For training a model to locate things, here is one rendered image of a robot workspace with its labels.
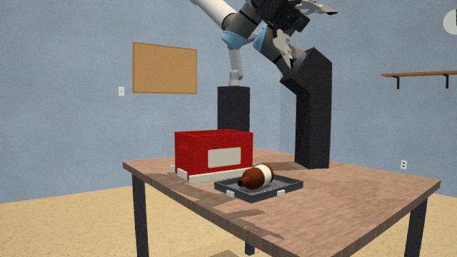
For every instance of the red plastic crate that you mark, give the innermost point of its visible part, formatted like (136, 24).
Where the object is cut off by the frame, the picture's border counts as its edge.
(213, 151)

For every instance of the brown bottle with white label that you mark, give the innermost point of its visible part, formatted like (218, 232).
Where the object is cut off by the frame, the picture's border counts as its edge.
(256, 177)

